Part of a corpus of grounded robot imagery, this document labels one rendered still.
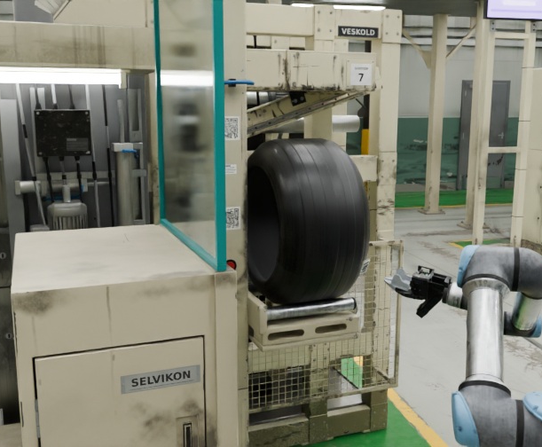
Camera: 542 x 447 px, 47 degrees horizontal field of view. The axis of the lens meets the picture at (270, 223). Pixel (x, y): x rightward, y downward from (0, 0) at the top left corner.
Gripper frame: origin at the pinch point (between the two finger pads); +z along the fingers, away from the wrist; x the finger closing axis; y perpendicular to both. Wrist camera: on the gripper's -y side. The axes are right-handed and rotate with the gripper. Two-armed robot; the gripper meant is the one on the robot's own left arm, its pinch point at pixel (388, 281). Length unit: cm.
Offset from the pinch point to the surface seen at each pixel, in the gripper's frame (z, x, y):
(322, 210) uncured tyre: 19.6, 8.7, 27.1
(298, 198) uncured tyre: 26.6, 11.1, 31.0
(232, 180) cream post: 50, 12, 32
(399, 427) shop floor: 5, -52, -128
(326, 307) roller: 18.2, 8.0, -11.2
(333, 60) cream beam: 43, -53, 54
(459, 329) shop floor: 8, -202, -182
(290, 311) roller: 27.0, 18.0, -8.9
